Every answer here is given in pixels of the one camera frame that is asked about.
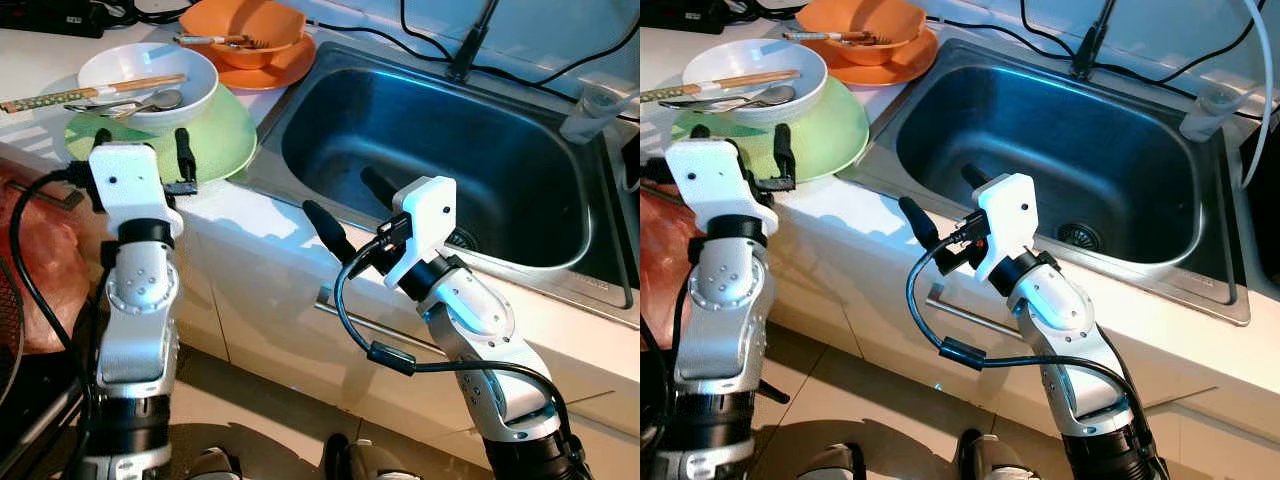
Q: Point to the white ceramic bowl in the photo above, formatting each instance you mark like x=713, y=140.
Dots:
x=760, y=60
x=140, y=65

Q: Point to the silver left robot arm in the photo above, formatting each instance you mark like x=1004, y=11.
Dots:
x=140, y=300
x=730, y=300

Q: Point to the white kitchen cabinet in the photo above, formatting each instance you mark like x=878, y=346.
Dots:
x=860, y=290
x=260, y=290

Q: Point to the metal fork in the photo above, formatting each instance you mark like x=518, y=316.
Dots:
x=700, y=103
x=255, y=44
x=870, y=40
x=100, y=104

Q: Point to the light green plate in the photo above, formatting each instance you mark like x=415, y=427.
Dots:
x=225, y=135
x=835, y=130

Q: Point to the stainless steel sink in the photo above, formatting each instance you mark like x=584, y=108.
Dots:
x=1020, y=130
x=400, y=130

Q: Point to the round sink drain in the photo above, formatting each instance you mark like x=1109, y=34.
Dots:
x=462, y=240
x=1080, y=237

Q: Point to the clear drinking glass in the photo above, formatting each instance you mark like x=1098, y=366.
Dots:
x=585, y=120
x=1205, y=118

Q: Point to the black power strip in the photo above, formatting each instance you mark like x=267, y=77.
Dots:
x=685, y=15
x=50, y=20

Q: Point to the orange plate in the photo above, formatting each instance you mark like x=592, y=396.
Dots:
x=915, y=65
x=290, y=70

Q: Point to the red plastic bag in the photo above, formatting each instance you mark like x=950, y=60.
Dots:
x=665, y=270
x=40, y=270

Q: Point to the orange bowl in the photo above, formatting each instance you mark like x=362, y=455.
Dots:
x=250, y=20
x=870, y=18

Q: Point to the black faucet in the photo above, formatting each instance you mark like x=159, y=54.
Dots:
x=1085, y=55
x=465, y=55

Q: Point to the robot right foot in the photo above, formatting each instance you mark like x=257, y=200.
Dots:
x=370, y=462
x=1000, y=460

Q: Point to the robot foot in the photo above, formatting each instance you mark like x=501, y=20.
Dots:
x=1000, y=460
x=215, y=465
x=830, y=463
x=370, y=462

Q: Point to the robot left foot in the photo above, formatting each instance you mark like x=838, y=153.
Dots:
x=215, y=465
x=830, y=463

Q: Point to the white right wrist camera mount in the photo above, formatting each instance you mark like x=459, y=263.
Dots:
x=430, y=210
x=1005, y=205

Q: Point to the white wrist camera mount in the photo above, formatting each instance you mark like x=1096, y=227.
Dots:
x=125, y=190
x=430, y=210
x=1005, y=205
x=715, y=185

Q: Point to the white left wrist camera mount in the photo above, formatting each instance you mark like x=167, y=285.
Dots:
x=715, y=185
x=125, y=190

